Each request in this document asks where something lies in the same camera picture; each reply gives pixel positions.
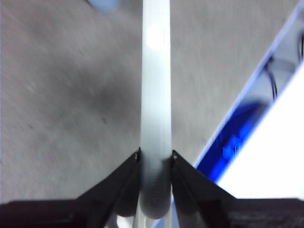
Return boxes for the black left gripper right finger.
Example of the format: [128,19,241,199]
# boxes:
[170,149,238,228]

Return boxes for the black cable beside table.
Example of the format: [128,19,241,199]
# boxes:
[262,58,279,100]

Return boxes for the sponge cup brush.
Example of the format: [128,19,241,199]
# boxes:
[115,0,173,228]

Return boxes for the blue ribbed plastic cup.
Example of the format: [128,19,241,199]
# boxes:
[87,0,121,10]

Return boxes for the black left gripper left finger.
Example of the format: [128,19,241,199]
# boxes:
[78,146,143,228]

